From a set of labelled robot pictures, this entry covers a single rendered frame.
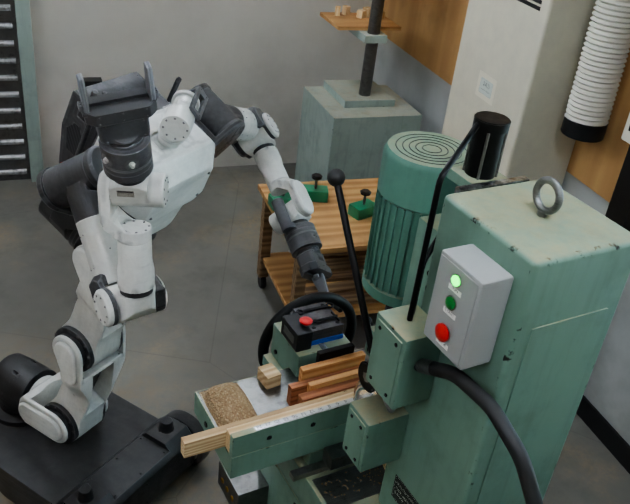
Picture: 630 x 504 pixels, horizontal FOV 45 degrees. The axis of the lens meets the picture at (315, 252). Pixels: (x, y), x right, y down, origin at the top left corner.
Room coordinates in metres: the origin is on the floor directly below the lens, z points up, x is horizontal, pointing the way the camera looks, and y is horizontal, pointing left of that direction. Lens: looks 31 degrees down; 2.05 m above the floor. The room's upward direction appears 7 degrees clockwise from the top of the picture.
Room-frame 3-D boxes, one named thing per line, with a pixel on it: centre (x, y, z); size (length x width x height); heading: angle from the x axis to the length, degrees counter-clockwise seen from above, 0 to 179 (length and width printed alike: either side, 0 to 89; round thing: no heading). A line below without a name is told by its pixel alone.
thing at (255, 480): (1.30, 0.11, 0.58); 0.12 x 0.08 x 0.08; 32
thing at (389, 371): (1.05, -0.17, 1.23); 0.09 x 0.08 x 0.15; 32
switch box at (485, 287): (0.97, -0.24, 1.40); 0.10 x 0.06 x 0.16; 32
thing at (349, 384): (1.29, -0.11, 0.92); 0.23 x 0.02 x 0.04; 122
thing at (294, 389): (1.31, -0.07, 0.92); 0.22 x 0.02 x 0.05; 122
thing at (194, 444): (1.22, -0.04, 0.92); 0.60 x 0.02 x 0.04; 122
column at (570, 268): (1.07, -0.35, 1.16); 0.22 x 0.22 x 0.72; 32
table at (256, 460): (1.36, -0.06, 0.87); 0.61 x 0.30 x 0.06; 122
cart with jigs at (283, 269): (2.88, -0.12, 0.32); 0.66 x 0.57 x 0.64; 112
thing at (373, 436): (1.07, -0.15, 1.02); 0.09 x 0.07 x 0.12; 122
